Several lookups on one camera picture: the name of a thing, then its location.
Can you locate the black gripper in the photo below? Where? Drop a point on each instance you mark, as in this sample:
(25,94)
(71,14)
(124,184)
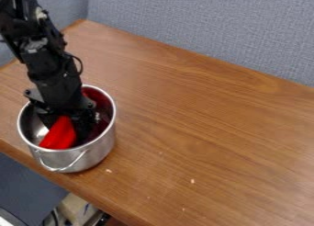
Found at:
(58,94)

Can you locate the red plastic block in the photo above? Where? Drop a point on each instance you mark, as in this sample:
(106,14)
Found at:
(61,136)

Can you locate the beige box under table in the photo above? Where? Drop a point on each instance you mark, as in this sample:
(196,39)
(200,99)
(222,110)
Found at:
(74,212)

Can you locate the metal pot with handle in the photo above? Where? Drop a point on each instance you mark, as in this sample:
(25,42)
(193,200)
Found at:
(79,157)

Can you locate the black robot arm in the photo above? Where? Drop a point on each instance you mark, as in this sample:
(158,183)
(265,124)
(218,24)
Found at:
(38,44)

